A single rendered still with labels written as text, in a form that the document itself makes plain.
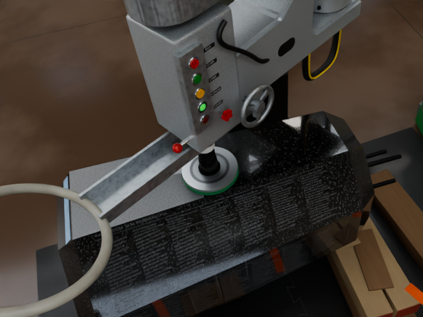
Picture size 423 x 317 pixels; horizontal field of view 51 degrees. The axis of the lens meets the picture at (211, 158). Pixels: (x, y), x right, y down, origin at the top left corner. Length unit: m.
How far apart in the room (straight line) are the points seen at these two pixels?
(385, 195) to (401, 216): 0.15
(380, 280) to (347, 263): 0.16
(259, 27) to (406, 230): 1.46
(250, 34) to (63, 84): 2.61
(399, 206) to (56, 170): 2.12
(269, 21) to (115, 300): 1.12
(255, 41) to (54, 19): 3.49
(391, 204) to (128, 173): 1.55
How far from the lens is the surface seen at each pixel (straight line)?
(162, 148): 1.52
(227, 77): 1.32
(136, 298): 1.76
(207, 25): 1.19
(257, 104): 1.40
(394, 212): 2.55
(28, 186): 1.49
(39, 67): 4.12
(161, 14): 1.12
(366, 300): 2.16
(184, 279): 1.74
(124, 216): 1.70
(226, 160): 1.70
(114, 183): 1.47
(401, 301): 2.19
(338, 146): 1.82
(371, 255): 2.24
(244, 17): 1.46
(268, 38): 1.42
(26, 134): 3.53
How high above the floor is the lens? 2.17
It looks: 49 degrees down
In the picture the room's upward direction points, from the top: 11 degrees counter-clockwise
